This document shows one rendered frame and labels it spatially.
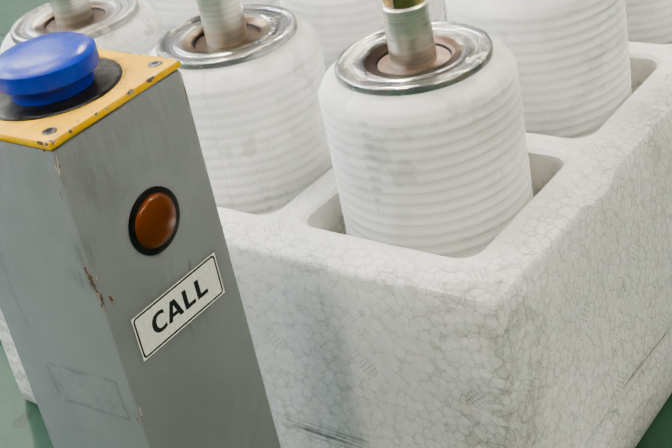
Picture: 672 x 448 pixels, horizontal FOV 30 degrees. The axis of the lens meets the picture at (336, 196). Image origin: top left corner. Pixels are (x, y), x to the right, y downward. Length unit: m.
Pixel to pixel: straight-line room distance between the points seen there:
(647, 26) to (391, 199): 0.25
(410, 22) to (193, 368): 0.19
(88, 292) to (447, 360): 0.18
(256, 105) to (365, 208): 0.08
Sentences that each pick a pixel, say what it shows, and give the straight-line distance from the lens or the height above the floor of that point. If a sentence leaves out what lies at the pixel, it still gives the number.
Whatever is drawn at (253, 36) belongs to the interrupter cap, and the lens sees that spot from 0.67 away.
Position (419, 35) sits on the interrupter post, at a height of 0.27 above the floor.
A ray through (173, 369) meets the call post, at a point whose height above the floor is 0.20.
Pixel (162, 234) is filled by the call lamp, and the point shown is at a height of 0.26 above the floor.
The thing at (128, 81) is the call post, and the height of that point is 0.31.
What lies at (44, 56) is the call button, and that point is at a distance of 0.48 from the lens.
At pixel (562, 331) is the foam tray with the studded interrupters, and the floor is 0.13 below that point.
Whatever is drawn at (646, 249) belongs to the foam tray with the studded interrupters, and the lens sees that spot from 0.68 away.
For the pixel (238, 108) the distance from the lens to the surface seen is 0.63.
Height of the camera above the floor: 0.49
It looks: 29 degrees down
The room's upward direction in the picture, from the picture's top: 12 degrees counter-clockwise
